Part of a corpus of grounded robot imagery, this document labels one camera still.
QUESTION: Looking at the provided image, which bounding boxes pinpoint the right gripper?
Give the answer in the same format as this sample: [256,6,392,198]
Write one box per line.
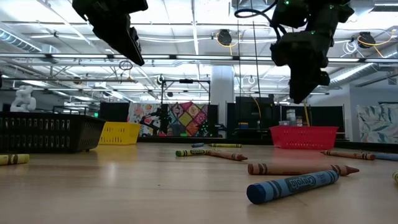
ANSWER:
[270,17,338,105]

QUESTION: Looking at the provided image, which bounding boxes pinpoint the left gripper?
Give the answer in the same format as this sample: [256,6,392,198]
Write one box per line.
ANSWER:
[72,0,149,67]

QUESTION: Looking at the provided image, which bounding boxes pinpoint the red plastic basket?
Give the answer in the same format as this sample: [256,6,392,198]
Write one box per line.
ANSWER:
[269,125,340,151]

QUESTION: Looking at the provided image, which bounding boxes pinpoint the brown wax crayon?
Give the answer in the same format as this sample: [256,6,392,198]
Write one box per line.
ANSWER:
[206,149,249,162]
[247,162,361,176]
[320,149,376,161]

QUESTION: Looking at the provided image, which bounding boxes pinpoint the black partition panel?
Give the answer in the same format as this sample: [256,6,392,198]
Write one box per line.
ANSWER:
[226,96,280,139]
[280,105,346,133]

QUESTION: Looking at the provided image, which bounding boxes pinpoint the stacked storage containers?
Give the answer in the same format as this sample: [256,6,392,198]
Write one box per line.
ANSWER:
[285,108,304,127]

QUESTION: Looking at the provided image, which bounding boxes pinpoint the long ceiling light strip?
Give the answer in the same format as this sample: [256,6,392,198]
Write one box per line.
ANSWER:
[0,52,398,63]

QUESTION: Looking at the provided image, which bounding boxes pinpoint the black monitor panel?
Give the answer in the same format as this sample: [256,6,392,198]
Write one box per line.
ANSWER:
[98,101,130,123]

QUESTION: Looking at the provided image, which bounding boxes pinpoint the leaf print cloth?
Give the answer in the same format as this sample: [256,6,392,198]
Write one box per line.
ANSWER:
[356,103,398,144]

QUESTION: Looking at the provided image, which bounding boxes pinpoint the floral print cloth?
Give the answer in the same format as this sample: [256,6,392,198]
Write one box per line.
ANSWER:
[127,103,164,137]

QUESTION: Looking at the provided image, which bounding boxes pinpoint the white square pillar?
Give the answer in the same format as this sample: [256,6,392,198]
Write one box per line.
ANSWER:
[210,65,236,128]

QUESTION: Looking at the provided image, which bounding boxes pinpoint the yellow plastic basket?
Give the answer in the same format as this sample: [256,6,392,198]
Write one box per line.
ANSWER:
[98,121,142,146]

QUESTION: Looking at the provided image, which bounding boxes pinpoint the colourful patchwork quilt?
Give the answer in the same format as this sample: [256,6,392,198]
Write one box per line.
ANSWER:
[167,101,210,138]

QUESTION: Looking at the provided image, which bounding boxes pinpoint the black plastic basket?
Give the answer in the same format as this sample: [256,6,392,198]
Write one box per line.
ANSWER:
[0,111,106,154]

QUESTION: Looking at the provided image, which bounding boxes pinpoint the white robot figure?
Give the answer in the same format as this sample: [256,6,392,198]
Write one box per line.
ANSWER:
[9,85,37,113]

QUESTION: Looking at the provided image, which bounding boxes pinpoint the hanging black cable ring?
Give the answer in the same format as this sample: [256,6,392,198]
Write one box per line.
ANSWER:
[118,59,134,72]

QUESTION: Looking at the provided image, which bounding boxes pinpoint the yellow cable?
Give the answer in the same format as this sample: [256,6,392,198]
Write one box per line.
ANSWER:
[303,102,312,127]

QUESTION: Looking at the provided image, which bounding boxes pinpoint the grey ceiling duct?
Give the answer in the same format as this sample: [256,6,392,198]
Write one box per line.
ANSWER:
[328,43,398,93]
[0,27,43,54]

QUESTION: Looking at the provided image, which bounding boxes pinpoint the black background rig frame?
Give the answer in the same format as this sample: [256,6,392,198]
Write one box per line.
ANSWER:
[160,78,211,138]

